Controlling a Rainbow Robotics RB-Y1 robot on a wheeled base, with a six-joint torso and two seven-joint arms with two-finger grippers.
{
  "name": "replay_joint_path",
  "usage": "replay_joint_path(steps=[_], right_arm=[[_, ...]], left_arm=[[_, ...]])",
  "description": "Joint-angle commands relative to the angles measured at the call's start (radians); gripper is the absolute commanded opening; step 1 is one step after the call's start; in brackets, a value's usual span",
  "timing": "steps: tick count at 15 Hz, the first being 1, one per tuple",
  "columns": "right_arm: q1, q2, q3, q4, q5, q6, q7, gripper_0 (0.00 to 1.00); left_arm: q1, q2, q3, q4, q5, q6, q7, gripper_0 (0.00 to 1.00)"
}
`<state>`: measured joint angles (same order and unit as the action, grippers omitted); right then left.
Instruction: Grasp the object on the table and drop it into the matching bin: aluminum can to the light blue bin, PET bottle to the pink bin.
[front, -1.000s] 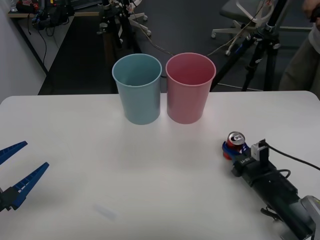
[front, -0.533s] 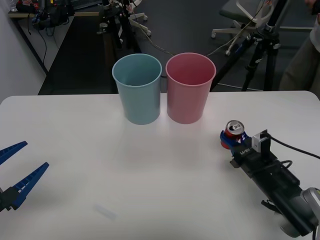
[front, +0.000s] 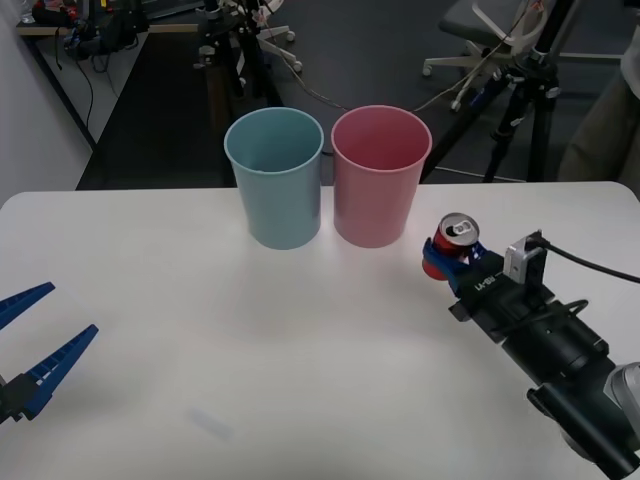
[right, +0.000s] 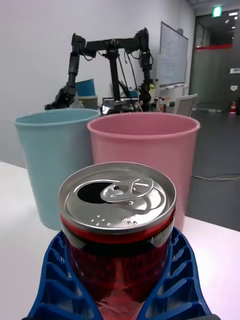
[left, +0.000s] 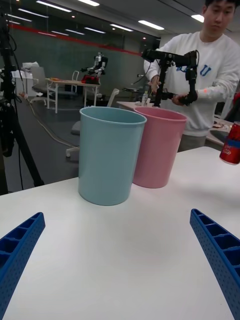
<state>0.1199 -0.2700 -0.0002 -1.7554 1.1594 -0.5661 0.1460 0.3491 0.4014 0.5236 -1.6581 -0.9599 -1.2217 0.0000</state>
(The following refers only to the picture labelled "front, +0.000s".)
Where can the pale blue plastic bin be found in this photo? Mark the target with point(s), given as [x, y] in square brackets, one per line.
[280, 200]

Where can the desk with wooden edge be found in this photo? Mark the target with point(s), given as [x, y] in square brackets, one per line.
[80, 50]

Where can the white chair base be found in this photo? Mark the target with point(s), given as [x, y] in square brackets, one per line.
[285, 52]

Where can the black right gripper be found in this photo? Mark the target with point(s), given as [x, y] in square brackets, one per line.
[500, 305]

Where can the white office chair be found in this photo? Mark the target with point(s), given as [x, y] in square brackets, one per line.
[480, 30]

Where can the person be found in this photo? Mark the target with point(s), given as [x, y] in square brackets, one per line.
[605, 130]

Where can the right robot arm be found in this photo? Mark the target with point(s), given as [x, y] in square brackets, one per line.
[565, 360]

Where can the red drink can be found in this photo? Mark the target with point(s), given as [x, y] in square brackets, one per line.
[446, 241]

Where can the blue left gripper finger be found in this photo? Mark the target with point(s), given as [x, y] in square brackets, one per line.
[25, 297]
[60, 359]

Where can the pink plastic bin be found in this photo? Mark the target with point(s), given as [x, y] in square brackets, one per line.
[372, 200]

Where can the black camera tripod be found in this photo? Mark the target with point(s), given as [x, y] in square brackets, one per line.
[235, 55]
[537, 100]

